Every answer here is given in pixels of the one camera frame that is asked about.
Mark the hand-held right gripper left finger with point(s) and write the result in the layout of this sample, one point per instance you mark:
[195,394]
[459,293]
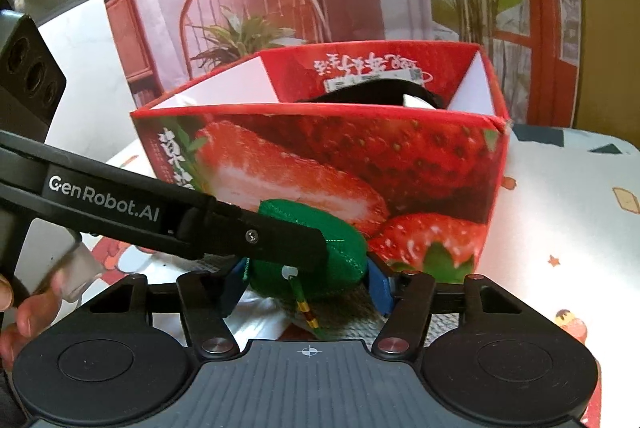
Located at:
[235,285]

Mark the person's left hand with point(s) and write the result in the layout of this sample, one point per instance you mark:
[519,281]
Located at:
[35,313]

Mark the red strawberry print cardboard box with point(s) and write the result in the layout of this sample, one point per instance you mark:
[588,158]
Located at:
[425,158]

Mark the printed tablecloth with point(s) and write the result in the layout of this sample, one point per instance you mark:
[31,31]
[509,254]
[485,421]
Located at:
[550,233]

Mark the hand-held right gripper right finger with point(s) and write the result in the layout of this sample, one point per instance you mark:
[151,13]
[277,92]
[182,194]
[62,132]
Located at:
[380,288]

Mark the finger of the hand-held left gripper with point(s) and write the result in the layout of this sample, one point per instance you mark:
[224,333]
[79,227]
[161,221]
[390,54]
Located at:
[270,238]

